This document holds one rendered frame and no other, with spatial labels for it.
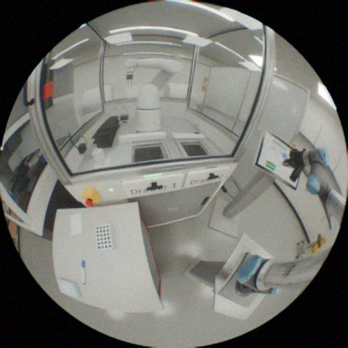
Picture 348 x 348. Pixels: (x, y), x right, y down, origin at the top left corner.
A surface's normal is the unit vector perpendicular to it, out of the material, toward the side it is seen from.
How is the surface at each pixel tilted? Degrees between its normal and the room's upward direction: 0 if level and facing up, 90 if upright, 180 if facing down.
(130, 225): 0
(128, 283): 0
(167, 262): 1
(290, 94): 90
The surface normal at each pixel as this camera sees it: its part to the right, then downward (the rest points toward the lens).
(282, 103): -0.92, 0.21
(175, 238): 0.11, -0.69
